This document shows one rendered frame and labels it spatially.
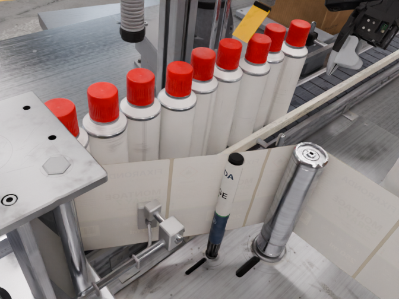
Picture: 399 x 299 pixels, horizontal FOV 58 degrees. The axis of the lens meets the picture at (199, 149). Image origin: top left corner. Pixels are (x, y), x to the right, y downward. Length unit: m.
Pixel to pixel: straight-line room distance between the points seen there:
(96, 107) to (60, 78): 0.50
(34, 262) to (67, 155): 0.07
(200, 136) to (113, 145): 0.16
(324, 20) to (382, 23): 0.34
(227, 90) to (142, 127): 0.15
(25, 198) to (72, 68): 0.73
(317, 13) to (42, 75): 0.76
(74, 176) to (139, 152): 0.25
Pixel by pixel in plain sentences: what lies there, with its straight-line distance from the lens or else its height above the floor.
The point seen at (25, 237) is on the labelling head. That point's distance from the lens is 0.24.
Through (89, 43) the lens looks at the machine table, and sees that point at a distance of 1.05.
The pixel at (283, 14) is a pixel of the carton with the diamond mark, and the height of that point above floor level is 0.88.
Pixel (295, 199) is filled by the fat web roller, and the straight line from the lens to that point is 0.43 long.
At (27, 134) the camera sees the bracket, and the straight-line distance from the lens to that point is 0.27.
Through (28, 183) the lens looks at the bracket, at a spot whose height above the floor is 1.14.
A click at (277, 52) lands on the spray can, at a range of 0.61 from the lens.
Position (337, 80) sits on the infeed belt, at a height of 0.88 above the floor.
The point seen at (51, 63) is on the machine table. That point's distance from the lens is 0.97.
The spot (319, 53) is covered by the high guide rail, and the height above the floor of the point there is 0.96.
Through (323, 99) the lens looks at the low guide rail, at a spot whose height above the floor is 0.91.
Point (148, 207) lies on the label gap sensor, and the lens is 0.39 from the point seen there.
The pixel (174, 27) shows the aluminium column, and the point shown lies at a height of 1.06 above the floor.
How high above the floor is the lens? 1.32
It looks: 43 degrees down
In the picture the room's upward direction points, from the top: 9 degrees clockwise
